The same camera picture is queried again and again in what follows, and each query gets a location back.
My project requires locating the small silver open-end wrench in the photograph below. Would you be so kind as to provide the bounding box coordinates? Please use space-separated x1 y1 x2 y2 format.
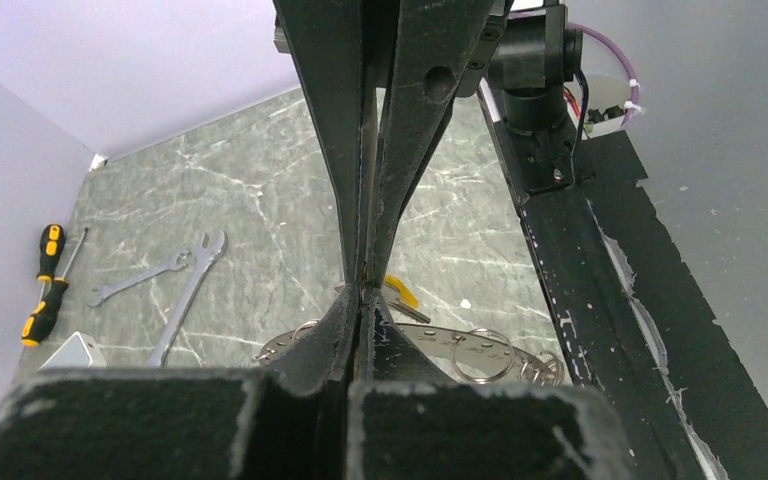
87 249 190 308

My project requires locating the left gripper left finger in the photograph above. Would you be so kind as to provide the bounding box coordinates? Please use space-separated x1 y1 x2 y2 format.
261 284 361 397

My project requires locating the silver toothed key organizer ring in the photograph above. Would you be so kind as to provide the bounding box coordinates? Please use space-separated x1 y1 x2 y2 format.
251 317 567 388

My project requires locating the yellow-black screwdriver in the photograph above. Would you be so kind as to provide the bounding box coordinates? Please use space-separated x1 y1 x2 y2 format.
36 224 66 283
21 227 89 347

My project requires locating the white rectangular network switch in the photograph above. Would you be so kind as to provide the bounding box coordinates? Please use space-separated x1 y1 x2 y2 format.
39 332 107 370

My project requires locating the key with yellow tag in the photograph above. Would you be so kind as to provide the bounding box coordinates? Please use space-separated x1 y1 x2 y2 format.
381 274 431 325

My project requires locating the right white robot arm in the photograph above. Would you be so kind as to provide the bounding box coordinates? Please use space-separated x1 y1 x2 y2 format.
275 0 583 285

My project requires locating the large silver open-end wrench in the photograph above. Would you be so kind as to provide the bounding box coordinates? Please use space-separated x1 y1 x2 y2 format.
144 230 227 368

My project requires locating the near yellow-black screwdriver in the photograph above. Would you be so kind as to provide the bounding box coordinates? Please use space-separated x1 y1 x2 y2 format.
21 227 89 347

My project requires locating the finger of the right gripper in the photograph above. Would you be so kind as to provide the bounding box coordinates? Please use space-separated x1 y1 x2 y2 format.
365 1 493 285
274 1 365 282

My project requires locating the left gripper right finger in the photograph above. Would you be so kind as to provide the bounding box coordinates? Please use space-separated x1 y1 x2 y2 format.
356 288 454 385

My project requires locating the far yellow-black screwdriver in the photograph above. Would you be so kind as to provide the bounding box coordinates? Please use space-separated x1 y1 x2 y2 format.
36 224 66 283

